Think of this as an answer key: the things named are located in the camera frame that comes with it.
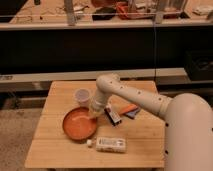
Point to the orange and blue sponge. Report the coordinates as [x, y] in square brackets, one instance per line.
[130, 111]

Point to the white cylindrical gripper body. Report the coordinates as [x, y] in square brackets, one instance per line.
[96, 107]

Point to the white plastic bottle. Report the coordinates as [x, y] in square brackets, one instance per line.
[108, 144]

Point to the orange container on shelf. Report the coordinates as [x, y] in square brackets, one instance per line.
[123, 10]

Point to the black bowl on shelf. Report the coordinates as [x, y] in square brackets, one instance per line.
[105, 13]

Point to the orange ceramic bowl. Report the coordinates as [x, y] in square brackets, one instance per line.
[77, 124]

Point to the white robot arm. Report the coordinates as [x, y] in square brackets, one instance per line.
[188, 144]

